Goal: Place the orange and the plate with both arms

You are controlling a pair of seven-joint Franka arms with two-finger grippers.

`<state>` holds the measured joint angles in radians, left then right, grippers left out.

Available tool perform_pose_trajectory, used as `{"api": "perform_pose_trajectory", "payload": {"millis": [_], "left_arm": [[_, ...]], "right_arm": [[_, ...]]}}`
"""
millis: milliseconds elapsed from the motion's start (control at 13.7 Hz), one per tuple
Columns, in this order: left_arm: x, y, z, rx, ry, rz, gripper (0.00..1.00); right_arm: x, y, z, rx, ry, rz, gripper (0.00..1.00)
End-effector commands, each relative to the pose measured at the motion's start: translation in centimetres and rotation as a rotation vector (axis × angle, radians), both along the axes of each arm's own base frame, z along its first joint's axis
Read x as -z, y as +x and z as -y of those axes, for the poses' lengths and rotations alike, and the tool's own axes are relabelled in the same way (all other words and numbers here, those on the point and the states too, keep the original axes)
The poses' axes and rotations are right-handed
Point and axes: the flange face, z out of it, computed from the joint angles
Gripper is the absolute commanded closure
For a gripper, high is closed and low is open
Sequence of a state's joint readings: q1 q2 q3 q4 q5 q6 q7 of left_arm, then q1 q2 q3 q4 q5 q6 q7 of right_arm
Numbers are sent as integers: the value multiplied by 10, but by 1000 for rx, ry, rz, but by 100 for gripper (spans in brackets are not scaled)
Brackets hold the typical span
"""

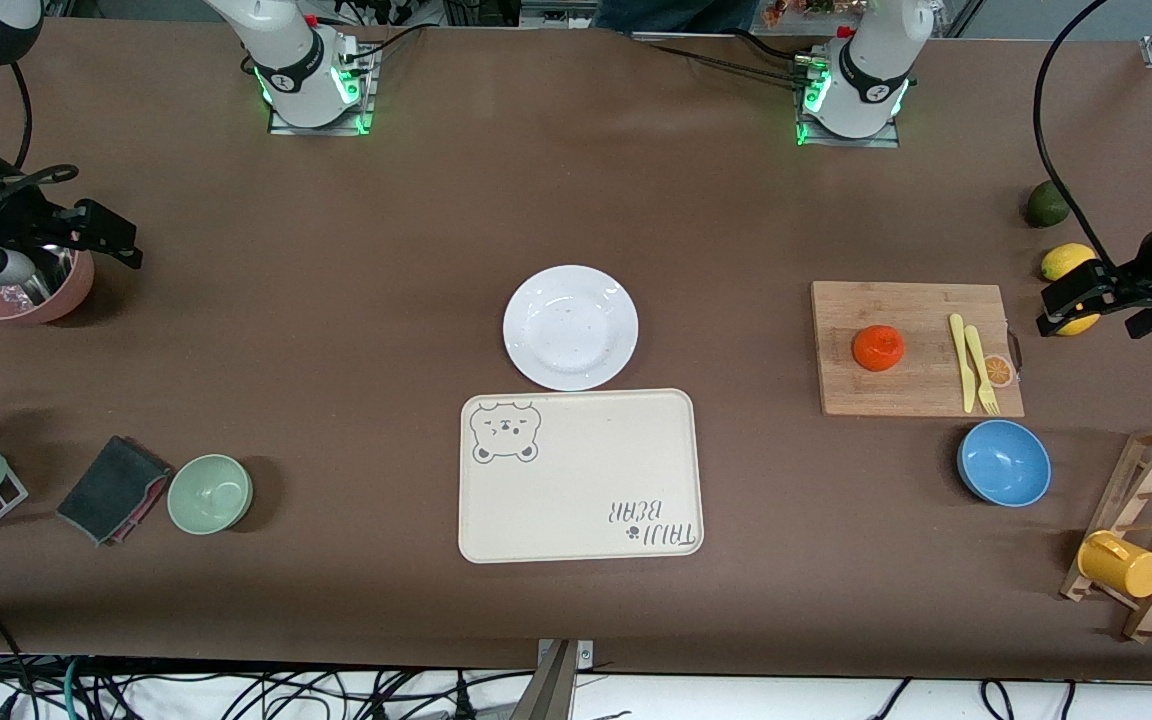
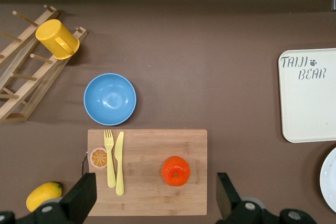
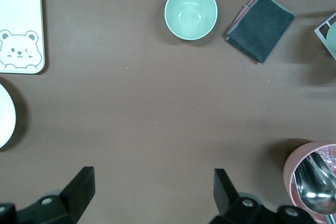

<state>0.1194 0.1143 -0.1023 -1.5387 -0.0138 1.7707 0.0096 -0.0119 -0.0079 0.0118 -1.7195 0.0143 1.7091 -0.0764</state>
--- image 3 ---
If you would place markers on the clear crinkled plastic pieces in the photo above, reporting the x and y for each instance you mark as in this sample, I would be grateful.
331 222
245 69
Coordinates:
328 155

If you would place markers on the pale green bowl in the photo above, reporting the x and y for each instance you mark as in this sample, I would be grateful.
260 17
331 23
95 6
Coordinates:
190 11

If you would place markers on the shiny metal scoop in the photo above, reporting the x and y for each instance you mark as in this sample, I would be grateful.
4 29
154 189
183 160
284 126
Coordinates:
315 197

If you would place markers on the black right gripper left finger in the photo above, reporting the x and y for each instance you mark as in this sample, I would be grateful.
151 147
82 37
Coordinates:
78 195

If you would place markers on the pale green cup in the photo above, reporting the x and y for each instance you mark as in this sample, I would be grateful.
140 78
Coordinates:
332 37

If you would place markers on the cream bear print tray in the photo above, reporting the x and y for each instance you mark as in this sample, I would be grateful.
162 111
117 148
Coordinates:
18 3

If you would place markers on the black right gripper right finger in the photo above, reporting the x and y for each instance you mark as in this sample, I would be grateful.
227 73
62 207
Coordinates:
225 197

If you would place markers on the pink bowl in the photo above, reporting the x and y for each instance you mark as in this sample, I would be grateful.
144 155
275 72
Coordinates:
291 171

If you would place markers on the pink folded cloth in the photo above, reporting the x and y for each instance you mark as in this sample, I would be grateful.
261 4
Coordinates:
244 11

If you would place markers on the white round plate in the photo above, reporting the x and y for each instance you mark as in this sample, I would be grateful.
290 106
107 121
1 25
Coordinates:
6 116

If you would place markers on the dark grey folded cloth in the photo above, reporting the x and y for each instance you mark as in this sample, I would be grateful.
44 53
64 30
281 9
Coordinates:
262 27

